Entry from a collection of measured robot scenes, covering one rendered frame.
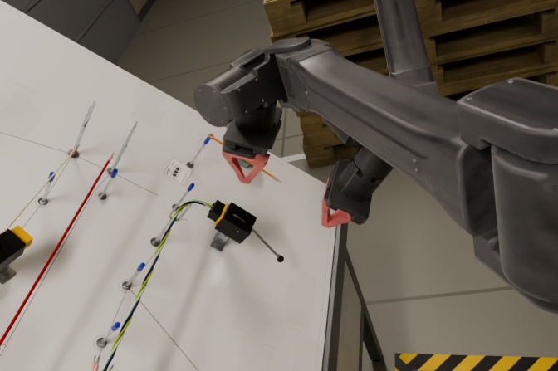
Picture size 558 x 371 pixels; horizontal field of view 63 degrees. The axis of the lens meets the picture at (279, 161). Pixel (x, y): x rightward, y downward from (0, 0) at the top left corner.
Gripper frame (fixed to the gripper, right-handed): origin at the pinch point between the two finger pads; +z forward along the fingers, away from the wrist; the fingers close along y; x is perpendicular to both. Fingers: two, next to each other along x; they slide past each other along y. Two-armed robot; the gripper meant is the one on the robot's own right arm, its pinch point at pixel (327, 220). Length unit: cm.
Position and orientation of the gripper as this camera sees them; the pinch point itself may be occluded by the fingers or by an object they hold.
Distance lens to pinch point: 77.6
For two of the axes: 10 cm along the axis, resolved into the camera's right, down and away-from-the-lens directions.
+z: -3.6, 6.5, 6.7
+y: -2.6, 6.2, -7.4
